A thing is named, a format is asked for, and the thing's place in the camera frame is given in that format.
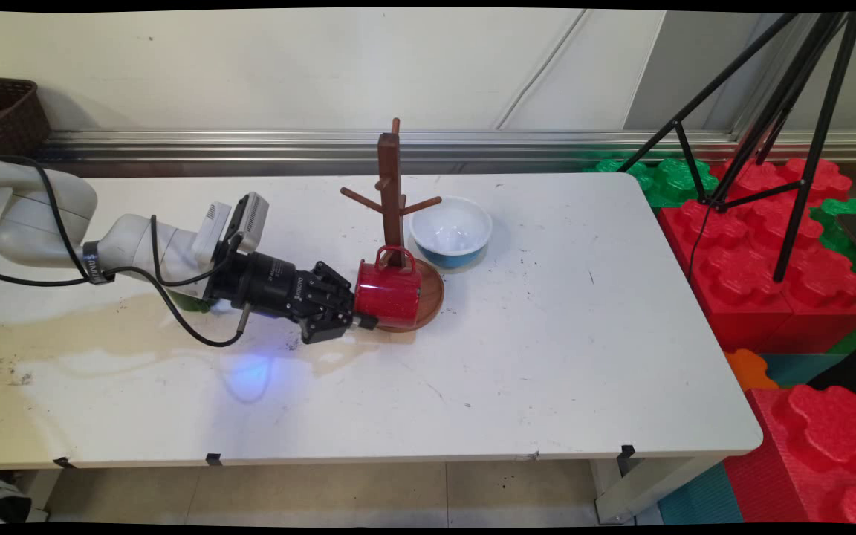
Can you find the green foam block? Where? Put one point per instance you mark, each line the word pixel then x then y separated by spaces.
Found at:
pixel 844 223
pixel 666 182

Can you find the dark table edge clip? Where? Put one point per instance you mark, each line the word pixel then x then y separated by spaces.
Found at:
pixel 214 459
pixel 64 462
pixel 626 455

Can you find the large red foam block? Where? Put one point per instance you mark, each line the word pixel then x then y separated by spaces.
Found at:
pixel 755 290

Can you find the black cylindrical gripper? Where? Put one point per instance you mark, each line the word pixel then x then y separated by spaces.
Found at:
pixel 268 286

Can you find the brown wooden mug tree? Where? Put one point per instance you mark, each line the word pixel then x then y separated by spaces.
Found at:
pixel 391 171

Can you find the black tripod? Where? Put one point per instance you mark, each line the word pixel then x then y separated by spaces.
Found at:
pixel 818 141

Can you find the orange foam block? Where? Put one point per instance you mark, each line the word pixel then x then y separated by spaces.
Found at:
pixel 749 370

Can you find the blue bowl white inside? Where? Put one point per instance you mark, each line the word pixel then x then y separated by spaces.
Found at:
pixel 450 230

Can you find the green glossy mug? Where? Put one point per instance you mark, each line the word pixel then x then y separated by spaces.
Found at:
pixel 189 302

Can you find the grey finned wrist camera box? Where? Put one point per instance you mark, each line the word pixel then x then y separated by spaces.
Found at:
pixel 251 221

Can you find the grey bag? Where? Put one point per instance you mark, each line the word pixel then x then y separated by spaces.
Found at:
pixel 1 505

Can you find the red speckled ceramic mug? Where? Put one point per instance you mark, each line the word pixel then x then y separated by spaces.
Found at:
pixel 391 293

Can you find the dark wicker basket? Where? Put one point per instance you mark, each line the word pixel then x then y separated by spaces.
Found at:
pixel 15 119

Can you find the silver metal wall rail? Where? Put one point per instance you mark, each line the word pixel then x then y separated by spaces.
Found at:
pixel 250 145

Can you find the teal foam block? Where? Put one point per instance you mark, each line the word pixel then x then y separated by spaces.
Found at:
pixel 699 498
pixel 803 368

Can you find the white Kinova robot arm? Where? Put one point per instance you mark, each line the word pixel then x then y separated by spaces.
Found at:
pixel 131 241

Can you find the white table leg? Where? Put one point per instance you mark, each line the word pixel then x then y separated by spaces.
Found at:
pixel 621 505

